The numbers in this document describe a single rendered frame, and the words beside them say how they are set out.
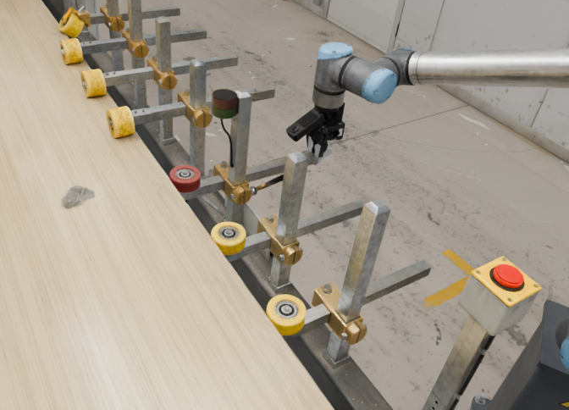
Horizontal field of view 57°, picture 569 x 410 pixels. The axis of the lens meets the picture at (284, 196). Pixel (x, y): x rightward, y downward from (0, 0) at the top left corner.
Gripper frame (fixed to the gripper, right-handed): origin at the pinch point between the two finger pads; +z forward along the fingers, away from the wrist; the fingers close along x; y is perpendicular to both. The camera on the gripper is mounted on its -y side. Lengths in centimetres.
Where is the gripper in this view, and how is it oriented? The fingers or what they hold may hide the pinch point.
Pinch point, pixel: (312, 162)
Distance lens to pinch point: 162.5
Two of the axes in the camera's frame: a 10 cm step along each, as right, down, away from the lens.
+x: -5.2, -5.7, 6.4
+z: -0.9, 7.8, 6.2
